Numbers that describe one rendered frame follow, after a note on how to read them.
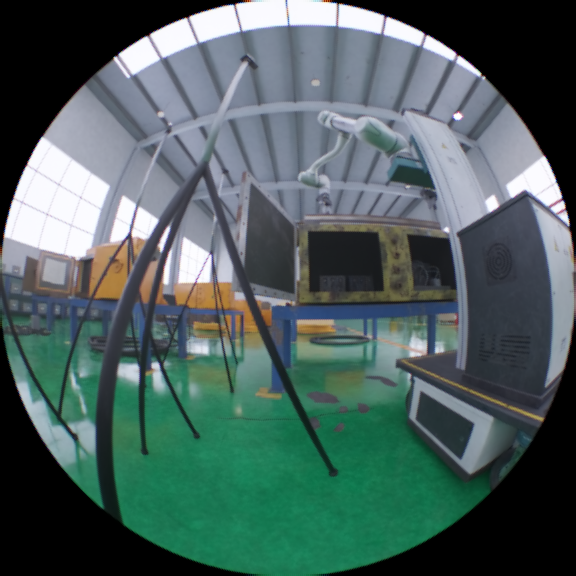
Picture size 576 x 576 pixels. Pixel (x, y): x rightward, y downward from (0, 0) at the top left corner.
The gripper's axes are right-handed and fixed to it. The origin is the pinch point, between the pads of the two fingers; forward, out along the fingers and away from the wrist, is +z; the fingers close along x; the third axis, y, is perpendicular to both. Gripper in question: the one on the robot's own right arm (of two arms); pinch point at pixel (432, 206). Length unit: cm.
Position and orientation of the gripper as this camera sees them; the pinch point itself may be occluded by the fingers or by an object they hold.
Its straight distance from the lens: 163.8
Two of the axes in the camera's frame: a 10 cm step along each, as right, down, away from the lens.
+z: 0.0, 9.9, -1.3
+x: 10.0, -0.1, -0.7
